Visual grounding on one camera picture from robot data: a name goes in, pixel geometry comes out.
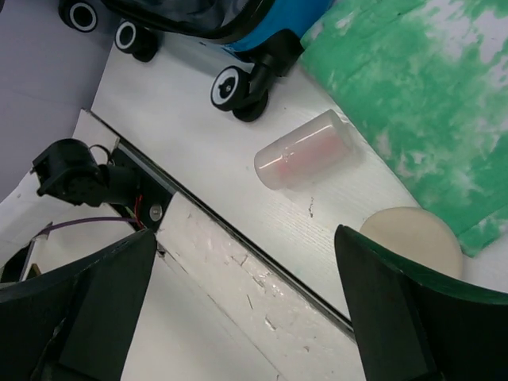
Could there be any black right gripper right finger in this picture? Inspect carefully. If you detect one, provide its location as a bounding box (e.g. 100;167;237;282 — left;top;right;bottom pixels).
334;225;507;380

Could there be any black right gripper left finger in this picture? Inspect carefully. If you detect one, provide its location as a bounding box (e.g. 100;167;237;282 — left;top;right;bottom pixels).
1;230;156;380

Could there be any round beige disc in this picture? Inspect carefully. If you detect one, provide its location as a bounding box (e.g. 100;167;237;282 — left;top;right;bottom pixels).
360;207;464;279

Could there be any translucent plastic bottle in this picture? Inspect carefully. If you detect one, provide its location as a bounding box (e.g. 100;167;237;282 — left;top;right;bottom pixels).
254;110;354;191

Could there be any green white tie-dye garment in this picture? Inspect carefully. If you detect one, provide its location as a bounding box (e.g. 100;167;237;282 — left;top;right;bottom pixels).
301;1;507;257

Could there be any blue kids suitcase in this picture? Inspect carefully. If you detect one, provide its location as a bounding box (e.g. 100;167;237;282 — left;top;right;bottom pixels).
58;0;334;123

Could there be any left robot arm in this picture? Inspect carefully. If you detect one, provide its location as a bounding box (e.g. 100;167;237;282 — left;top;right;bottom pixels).
32;138;140;207

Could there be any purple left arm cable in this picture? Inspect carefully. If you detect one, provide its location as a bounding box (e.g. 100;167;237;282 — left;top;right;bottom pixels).
44;217;136;235

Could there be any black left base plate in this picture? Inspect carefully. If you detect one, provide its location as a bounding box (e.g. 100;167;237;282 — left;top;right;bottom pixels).
106;138;177;232

